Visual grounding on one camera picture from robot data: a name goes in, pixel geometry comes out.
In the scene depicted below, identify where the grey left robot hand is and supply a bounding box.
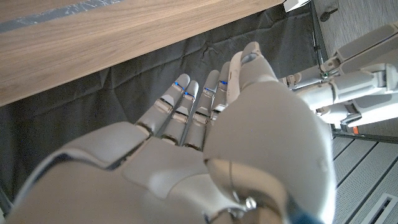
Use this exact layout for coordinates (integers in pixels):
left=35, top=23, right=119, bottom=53
left=279, top=21, right=398, bottom=128

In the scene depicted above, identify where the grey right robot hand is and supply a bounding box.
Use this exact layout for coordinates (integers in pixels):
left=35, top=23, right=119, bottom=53
left=4, top=41, right=337, bottom=224

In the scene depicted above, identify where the black round knob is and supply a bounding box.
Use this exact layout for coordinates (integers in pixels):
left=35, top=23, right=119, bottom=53
left=320, top=7, right=339, bottom=22

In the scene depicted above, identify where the white power strip box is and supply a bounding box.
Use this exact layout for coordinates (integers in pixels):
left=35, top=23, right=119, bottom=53
left=283, top=0, right=312, bottom=13

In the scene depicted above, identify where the black backdrop curtain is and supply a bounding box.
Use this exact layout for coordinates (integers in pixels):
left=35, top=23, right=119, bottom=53
left=0, top=2, right=330, bottom=206

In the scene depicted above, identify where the grey tape outline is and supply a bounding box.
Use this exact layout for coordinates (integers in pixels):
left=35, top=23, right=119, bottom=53
left=0, top=0, right=125, bottom=34

